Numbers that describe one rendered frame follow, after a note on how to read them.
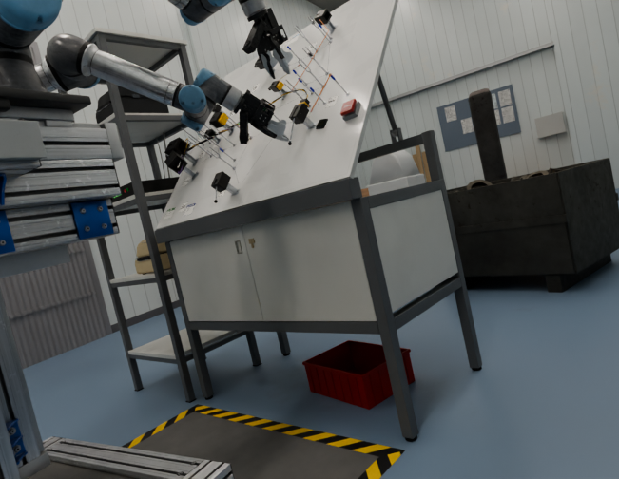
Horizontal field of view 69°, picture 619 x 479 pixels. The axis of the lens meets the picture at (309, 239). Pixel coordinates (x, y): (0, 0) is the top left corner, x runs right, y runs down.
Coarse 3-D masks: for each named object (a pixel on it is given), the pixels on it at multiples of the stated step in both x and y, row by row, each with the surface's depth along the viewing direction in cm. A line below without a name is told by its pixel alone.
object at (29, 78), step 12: (0, 60) 94; (12, 60) 95; (24, 60) 98; (0, 72) 94; (12, 72) 94; (24, 72) 96; (36, 72) 101; (0, 84) 94; (12, 84) 94; (24, 84) 95; (36, 84) 98
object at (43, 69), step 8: (40, 64) 140; (48, 64) 138; (40, 72) 139; (48, 72) 138; (56, 72) 138; (48, 80) 140; (56, 80) 139; (64, 80) 140; (72, 80) 141; (80, 80) 142; (88, 80) 144; (96, 80) 147; (48, 88) 142; (56, 88) 143; (64, 88) 142; (72, 88) 145
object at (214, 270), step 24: (192, 240) 204; (216, 240) 192; (240, 240) 182; (192, 264) 208; (216, 264) 196; (240, 264) 185; (192, 288) 211; (216, 288) 199; (240, 288) 188; (192, 312) 216; (216, 312) 203; (240, 312) 191
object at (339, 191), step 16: (304, 192) 149; (320, 192) 144; (336, 192) 140; (352, 192) 137; (240, 208) 172; (256, 208) 166; (272, 208) 160; (288, 208) 155; (304, 208) 150; (192, 224) 194; (208, 224) 187; (224, 224) 180; (240, 224) 174; (160, 240) 214
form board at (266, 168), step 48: (384, 0) 177; (288, 48) 217; (336, 48) 184; (384, 48) 161; (288, 96) 192; (240, 144) 200; (288, 144) 171; (336, 144) 150; (192, 192) 209; (240, 192) 178; (288, 192) 155
